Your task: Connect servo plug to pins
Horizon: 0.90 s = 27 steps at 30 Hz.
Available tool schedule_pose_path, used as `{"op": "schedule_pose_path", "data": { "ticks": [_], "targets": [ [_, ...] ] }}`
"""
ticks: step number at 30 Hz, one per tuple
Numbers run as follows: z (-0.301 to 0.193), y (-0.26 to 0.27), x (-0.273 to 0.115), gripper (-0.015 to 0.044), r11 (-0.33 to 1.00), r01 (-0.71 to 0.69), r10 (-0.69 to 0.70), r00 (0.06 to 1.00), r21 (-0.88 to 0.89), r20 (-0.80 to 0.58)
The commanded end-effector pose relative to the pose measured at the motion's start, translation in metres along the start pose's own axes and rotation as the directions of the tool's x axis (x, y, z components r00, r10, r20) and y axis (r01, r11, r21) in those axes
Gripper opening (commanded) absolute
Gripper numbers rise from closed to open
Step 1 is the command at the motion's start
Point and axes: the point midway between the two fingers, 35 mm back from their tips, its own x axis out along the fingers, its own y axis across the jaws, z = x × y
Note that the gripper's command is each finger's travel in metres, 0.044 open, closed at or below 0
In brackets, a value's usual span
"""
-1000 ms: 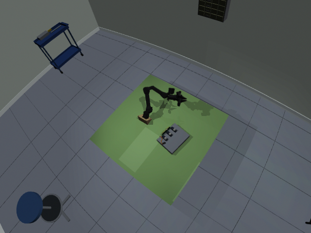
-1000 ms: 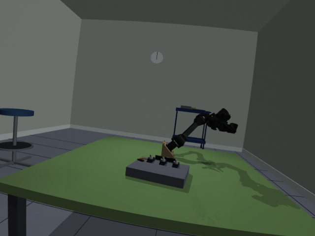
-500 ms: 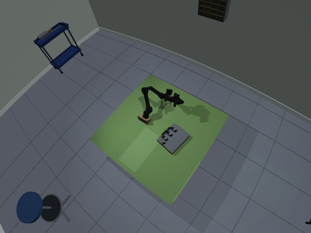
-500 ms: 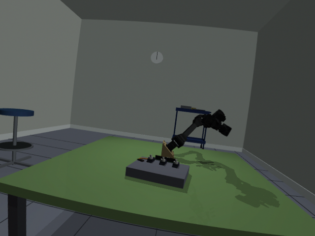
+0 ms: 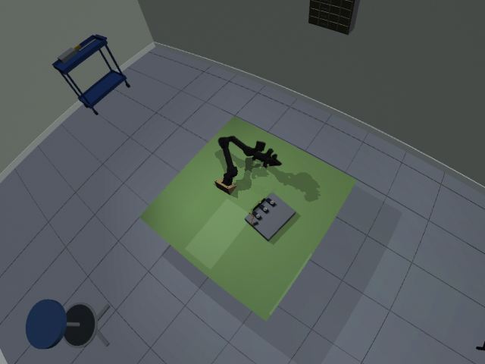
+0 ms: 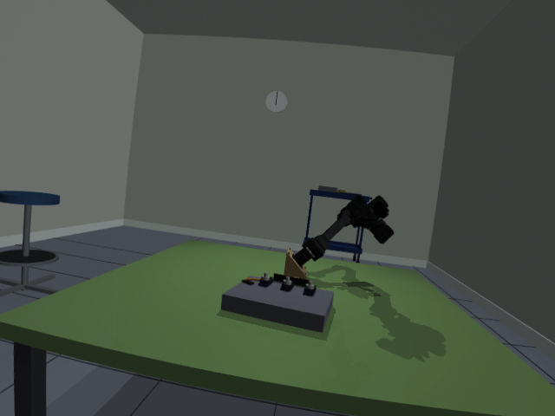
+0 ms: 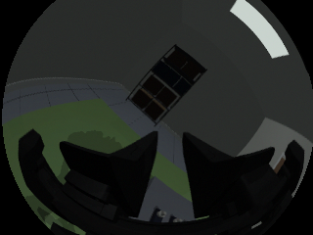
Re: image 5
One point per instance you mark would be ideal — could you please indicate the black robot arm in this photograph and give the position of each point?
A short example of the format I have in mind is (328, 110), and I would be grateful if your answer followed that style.
(249, 151)

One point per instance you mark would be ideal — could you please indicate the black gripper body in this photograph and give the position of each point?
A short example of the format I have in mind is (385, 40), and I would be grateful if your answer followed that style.
(266, 160)

